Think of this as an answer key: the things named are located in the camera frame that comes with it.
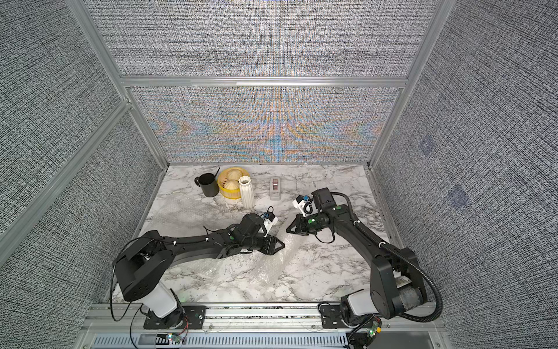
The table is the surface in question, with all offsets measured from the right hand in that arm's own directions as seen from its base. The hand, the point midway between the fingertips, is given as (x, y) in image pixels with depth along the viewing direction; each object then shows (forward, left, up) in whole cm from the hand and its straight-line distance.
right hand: (288, 224), depth 81 cm
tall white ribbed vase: (-15, +8, -4) cm, 17 cm away
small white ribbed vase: (+16, +17, -2) cm, 24 cm away
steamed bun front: (+25, +25, -8) cm, 37 cm away
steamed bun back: (+32, +25, -8) cm, 42 cm away
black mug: (+24, +36, -6) cm, 44 cm away
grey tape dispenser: (+26, +5, -12) cm, 29 cm away
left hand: (-5, +2, -8) cm, 10 cm away
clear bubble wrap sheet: (+13, +44, -15) cm, 48 cm away
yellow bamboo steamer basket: (+22, +27, -11) cm, 37 cm away
